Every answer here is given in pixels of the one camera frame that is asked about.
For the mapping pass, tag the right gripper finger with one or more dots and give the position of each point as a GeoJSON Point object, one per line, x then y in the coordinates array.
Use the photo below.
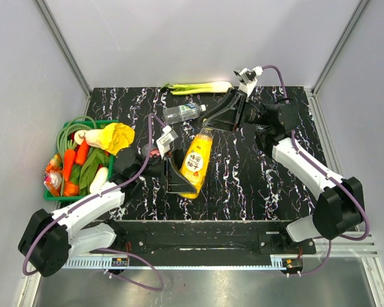
{"type": "Point", "coordinates": [218, 125]}
{"type": "Point", "coordinates": [226, 110]}

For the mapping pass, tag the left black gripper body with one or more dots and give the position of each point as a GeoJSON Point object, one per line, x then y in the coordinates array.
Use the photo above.
{"type": "Point", "coordinates": [159, 169]}

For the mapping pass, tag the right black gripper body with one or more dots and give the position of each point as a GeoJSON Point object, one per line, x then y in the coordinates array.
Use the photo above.
{"type": "Point", "coordinates": [250, 112]}

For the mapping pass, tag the red cap water bottle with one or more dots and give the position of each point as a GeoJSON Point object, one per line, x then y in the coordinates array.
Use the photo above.
{"type": "Point", "coordinates": [153, 152]}

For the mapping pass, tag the yellow juice bottle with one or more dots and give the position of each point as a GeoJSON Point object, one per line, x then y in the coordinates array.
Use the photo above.
{"type": "Point", "coordinates": [196, 161]}

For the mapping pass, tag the clear bottle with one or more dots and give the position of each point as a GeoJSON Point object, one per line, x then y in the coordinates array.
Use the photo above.
{"type": "Point", "coordinates": [183, 113]}

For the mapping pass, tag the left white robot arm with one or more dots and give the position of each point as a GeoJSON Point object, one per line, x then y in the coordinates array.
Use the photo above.
{"type": "Point", "coordinates": [53, 238]}

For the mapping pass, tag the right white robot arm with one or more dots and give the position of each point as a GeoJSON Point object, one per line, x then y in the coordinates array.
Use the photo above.
{"type": "Point", "coordinates": [340, 201]}

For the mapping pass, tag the green leek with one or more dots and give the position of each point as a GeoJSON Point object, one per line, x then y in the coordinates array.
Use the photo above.
{"type": "Point", "coordinates": [190, 89]}

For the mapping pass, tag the yellow toy cabbage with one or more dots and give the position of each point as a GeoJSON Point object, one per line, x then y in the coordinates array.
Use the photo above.
{"type": "Point", "coordinates": [112, 138]}

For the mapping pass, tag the green toy leafy vegetable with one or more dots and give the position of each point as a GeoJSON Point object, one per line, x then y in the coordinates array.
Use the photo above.
{"type": "Point", "coordinates": [84, 175]}

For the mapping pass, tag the orange toy carrot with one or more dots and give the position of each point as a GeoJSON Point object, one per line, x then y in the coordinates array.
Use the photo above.
{"type": "Point", "coordinates": [82, 153]}
{"type": "Point", "coordinates": [68, 162]}

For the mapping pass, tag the colourful snack packet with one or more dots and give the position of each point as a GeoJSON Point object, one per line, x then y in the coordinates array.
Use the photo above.
{"type": "Point", "coordinates": [53, 175]}

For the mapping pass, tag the green plastic basket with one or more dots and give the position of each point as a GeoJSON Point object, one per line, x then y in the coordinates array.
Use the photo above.
{"type": "Point", "coordinates": [68, 138]}

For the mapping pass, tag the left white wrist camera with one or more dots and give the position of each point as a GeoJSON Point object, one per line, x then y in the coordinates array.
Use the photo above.
{"type": "Point", "coordinates": [167, 138]}

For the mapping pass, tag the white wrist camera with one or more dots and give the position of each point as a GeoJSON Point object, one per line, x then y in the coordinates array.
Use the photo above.
{"type": "Point", "coordinates": [167, 138]}
{"type": "Point", "coordinates": [248, 79]}

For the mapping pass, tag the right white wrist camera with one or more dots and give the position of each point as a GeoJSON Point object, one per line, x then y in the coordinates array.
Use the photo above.
{"type": "Point", "coordinates": [248, 79]}

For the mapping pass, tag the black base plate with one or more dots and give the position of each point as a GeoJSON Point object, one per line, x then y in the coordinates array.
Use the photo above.
{"type": "Point", "coordinates": [208, 243]}

